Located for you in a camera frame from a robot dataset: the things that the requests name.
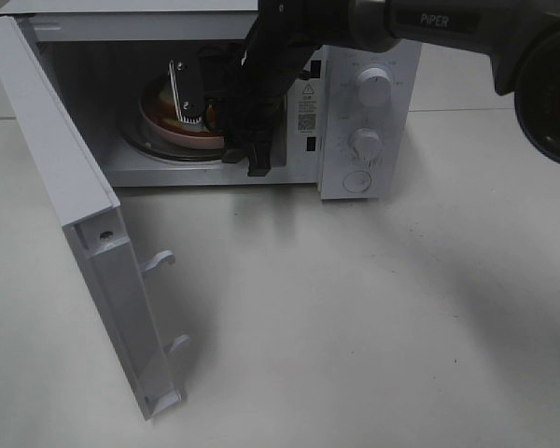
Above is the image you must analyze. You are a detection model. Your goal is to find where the round door release button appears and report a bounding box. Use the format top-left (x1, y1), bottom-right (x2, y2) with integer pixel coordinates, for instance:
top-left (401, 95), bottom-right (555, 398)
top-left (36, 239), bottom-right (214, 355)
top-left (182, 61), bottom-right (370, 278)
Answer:
top-left (343, 171), bottom-right (372, 193)

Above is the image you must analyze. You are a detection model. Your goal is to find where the white bread sandwich with lettuce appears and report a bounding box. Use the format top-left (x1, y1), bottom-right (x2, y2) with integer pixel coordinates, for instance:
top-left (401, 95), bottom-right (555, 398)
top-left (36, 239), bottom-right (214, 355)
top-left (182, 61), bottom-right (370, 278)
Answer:
top-left (156, 85), bottom-right (217, 133)

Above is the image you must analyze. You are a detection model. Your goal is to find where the white microwave oven body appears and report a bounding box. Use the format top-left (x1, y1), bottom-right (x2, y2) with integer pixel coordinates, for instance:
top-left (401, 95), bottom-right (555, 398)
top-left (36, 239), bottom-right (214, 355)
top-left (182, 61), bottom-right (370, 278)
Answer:
top-left (2, 1), bottom-right (421, 200)

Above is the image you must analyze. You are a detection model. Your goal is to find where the white microwave door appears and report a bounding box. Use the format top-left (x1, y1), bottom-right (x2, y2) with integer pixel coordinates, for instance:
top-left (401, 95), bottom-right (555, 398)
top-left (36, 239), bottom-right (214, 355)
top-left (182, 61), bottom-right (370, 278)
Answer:
top-left (0, 16), bottom-right (185, 420)

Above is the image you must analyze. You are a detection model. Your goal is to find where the pink round plate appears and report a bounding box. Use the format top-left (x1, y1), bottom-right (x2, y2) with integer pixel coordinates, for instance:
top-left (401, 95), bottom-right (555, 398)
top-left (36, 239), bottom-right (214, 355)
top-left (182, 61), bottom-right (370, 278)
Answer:
top-left (139, 77), bottom-right (225, 150)

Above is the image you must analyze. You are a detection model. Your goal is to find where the glass microwave turntable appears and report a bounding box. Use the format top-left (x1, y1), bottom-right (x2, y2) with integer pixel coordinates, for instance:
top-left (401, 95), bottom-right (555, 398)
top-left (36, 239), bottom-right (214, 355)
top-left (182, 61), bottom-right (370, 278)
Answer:
top-left (117, 92), bottom-right (227, 163)

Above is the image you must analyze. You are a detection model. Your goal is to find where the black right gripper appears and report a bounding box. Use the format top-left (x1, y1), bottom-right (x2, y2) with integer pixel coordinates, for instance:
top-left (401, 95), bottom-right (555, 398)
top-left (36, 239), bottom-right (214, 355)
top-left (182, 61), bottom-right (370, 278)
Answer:
top-left (168, 8), bottom-right (318, 176)

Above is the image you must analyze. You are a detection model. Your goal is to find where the lower white timer knob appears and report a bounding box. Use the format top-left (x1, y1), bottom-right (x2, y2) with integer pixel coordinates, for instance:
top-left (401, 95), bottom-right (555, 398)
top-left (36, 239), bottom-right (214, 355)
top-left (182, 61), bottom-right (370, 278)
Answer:
top-left (349, 128), bottom-right (382, 161)

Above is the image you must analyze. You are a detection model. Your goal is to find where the upper white power knob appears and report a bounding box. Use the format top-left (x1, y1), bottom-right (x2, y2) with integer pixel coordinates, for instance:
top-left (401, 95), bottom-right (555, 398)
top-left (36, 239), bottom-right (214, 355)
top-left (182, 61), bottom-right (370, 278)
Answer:
top-left (356, 66), bottom-right (393, 107)

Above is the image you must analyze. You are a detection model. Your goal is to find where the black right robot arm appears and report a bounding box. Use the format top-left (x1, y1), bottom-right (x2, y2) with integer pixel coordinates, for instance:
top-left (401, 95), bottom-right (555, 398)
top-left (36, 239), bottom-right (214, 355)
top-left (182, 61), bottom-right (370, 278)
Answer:
top-left (218, 1), bottom-right (560, 176)

